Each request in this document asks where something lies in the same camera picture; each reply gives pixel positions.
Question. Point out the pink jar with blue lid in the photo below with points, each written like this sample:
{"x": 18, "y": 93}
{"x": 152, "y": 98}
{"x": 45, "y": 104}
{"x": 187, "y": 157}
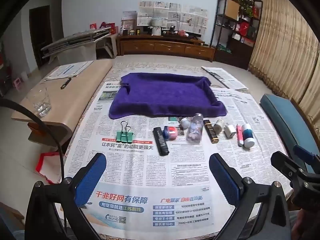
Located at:
{"x": 170, "y": 133}

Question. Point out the black rectangular tube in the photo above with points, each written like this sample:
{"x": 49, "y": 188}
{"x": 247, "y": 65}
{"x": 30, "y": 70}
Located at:
{"x": 161, "y": 141}

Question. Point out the beige side table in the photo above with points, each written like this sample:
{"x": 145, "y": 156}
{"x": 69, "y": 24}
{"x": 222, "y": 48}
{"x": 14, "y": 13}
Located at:
{"x": 75, "y": 97}

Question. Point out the dark wooden door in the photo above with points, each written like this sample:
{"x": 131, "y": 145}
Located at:
{"x": 41, "y": 35}

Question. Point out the white labelled bottle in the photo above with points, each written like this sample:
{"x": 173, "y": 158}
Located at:
{"x": 219, "y": 126}

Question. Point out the white and teal jar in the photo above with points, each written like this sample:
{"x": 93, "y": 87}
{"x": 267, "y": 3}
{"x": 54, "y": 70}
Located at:
{"x": 248, "y": 135}

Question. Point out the clear drinking glass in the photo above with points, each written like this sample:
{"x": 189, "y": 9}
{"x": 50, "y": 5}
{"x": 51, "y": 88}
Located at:
{"x": 40, "y": 102}

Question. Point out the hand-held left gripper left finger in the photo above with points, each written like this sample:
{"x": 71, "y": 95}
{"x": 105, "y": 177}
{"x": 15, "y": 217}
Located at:
{"x": 91, "y": 180}

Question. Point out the white charger cube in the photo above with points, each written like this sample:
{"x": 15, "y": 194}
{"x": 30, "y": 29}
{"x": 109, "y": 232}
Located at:
{"x": 230, "y": 131}

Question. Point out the newspapers on wall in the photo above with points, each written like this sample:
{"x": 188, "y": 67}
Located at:
{"x": 175, "y": 17}

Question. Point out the pink highlighter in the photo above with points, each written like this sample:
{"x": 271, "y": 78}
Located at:
{"x": 239, "y": 136}

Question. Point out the dark shelf unit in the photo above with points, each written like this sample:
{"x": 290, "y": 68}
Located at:
{"x": 232, "y": 50}

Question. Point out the purple towel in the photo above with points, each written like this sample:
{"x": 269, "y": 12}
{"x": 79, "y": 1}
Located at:
{"x": 162, "y": 95}

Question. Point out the white paper documents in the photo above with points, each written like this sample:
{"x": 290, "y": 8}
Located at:
{"x": 70, "y": 70}

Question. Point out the red gift boxes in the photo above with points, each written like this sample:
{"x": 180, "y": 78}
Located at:
{"x": 105, "y": 28}

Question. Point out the black pen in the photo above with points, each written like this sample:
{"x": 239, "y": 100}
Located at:
{"x": 65, "y": 83}

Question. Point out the green binder clip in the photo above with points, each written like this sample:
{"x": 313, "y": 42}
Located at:
{"x": 125, "y": 136}

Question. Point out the white framed picture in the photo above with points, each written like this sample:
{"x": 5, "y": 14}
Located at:
{"x": 128, "y": 21}

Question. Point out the white wrapped bouquet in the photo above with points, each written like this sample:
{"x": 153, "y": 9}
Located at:
{"x": 157, "y": 26}

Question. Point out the beige curtain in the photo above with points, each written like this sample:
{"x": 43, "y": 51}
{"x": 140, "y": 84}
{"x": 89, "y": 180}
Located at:
{"x": 282, "y": 42}

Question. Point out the black and gold tube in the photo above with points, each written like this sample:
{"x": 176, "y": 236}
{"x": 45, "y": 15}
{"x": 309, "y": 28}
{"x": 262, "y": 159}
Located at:
{"x": 210, "y": 131}

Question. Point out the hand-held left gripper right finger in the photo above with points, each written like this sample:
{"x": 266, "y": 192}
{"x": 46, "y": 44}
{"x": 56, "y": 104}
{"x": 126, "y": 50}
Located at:
{"x": 225, "y": 180}

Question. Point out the stacked grey boards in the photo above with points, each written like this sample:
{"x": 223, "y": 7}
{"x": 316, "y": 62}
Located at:
{"x": 75, "y": 38}

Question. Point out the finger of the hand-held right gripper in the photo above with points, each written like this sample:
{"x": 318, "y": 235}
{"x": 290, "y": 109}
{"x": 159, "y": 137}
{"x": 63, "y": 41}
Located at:
{"x": 305, "y": 152}
{"x": 283, "y": 162}

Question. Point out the blue cushioned chair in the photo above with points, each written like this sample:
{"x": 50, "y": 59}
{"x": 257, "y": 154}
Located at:
{"x": 282, "y": 115}

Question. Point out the clear plastic bottle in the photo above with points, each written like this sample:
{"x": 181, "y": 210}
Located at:
{"x": 194, "y": 130}

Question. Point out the folded newspaper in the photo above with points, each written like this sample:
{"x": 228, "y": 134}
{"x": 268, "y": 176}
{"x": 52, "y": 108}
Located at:
{"x": 225, "y": 77}

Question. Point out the wooden TV cabinet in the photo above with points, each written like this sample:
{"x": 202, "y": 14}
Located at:
{"x": 165, "y": 47}

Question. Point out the small white-capped jar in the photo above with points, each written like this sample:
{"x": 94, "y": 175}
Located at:
{"x": 185, "y": 123}

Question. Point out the large spread newspaper sheet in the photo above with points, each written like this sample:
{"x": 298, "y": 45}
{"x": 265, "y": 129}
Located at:
{"x": 140, "y": 170}

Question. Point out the pink stool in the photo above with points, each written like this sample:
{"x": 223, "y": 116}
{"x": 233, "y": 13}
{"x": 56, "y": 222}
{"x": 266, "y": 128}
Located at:
{"x": 17, "y": 82}

